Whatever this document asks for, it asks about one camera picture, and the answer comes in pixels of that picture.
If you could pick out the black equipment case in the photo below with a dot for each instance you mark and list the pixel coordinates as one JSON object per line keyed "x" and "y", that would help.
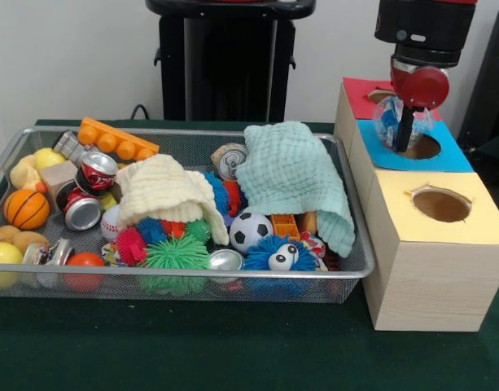
{"x": 489, "y": 102}

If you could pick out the wooden box with three holes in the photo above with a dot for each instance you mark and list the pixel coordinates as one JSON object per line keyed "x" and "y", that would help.
{"x": 436, "y": 285}

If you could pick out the clear bottle blue label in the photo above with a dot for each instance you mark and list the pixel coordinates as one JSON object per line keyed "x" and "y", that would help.
{"x": 387, "y": 120}

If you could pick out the blue spiky ball with eyes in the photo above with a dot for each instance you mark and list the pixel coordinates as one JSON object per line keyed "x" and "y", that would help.
{"x": 259, "y": 260}

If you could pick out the mint muslin cloth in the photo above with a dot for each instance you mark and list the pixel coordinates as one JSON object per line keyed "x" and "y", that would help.
{"x": 290, "y": 179}

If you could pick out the dark green tablecloth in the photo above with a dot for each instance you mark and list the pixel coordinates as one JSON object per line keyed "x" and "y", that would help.
{"x": 233, "y": 350}

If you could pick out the red soda can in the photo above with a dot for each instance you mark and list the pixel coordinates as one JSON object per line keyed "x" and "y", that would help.
{"x": 98, "y": 169}

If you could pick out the orange mini basketball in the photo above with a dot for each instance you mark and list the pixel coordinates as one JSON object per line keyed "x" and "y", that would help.
{"x": 27, "y": 209}

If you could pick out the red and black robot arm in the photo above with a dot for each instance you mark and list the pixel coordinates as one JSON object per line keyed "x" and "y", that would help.
{"x": 424, "y": 24}

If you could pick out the red rubber ball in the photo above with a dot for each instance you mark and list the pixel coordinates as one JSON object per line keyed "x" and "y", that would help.
{"x": 85, "y": 266}

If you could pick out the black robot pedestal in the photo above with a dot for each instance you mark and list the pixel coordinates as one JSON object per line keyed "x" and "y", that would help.
{"x": 224, "y": 61}

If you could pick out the cream muslin cloth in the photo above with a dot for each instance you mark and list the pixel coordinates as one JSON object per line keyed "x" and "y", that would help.
{"x": 163, "y": 187}

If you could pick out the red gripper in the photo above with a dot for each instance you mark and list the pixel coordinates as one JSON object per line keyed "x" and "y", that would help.
{"x": 428, "y": 87}

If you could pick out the green spiky rubber ball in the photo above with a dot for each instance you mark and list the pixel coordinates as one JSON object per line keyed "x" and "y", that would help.
{"x": 178, "y": 254}

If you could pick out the long orange toy block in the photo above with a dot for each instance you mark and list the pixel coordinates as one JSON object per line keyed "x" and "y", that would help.
{"x": 110, "y": 140}

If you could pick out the black and white soccer ball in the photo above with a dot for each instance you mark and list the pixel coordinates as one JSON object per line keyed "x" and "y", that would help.
{"x": 249, "y": 234}

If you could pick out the multicoloured spiky caterpillar toy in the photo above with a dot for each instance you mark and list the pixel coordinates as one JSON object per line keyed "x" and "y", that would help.
{"x": 131, "y": 244}

